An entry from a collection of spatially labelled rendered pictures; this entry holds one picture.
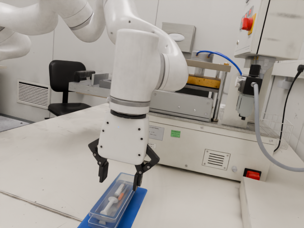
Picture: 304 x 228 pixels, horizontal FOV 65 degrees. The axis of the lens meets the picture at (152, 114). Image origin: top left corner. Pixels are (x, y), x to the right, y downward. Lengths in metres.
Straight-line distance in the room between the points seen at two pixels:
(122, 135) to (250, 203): 0.36
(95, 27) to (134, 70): 0.42
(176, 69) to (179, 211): 0.34
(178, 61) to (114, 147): 0.22
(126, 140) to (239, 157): 0.42
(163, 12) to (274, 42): 1.89
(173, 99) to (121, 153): 0.32
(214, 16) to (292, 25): 1.73
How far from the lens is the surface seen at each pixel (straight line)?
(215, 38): 2.46
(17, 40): 1.14
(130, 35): 0.45
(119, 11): 0.61
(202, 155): 0.79
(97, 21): 0.83
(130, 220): 0.57
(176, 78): 0.48
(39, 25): 0.95
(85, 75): 0.99
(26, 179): 0.71
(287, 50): 0.79
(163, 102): 0.77
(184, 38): 2.36
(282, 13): 0.79
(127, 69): 0.45
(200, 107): 0.76
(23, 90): 3.46
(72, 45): 2.98
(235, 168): 0.80
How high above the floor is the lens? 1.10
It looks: 13 degrees down
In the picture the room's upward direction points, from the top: 9 degrees clockwise
